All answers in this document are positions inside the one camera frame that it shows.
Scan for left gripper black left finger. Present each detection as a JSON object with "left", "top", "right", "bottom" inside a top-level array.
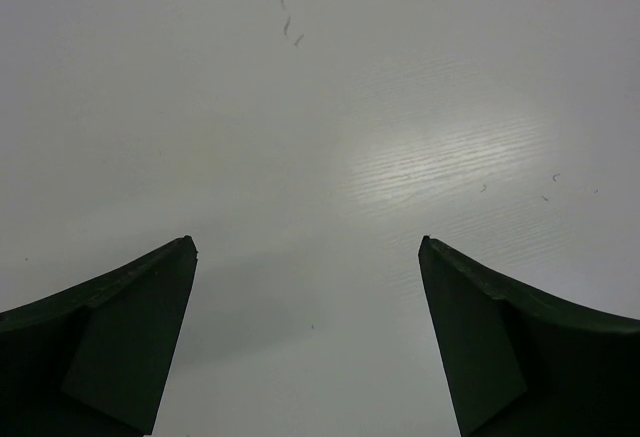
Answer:
[{"left": 1, "top": 236, "right": 198, "bottom": 436}]

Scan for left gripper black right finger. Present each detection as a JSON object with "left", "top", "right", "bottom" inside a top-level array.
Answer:
[{"left": 419, "top": 237, "right": 639, "bottom": 436}]

